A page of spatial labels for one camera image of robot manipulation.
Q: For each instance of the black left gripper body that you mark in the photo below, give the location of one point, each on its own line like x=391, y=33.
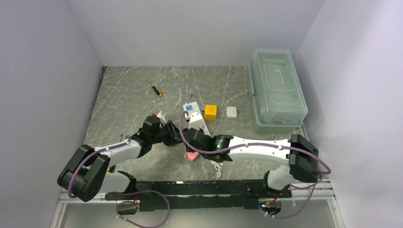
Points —
x=157, y=138

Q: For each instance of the translucent green storage box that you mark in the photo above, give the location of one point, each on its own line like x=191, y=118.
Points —
x=277, y=99

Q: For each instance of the white power strip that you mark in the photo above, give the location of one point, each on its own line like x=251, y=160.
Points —
x=192, y=107

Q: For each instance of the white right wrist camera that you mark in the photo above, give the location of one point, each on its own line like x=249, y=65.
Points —
x=195, y=120

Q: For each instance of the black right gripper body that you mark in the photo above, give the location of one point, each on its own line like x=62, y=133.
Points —
x=205, y=156

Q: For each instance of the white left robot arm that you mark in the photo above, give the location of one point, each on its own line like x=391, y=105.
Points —
x=85, y=175

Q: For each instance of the black aluminium base frame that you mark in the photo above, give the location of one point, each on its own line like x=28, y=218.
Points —
x=204, y=204

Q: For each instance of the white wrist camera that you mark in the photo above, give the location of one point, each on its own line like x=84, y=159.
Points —
x=161, y=115
x=195, y=120

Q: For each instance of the pink triangular plug adapter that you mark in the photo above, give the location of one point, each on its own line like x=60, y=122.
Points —
x=191, y=156

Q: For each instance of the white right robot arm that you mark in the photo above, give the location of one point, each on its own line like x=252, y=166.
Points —
x=296, y=157

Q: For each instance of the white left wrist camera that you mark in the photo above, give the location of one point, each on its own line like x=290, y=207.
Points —
x=161, y=115

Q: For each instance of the yellow cube plug adapter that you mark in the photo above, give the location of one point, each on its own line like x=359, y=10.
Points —
x=210, y=112

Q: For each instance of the small black orange screwdriver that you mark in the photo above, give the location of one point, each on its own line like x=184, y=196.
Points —
x=155, y=89

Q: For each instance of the white plug adapter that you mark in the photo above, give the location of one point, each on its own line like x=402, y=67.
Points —
x=232, y=112

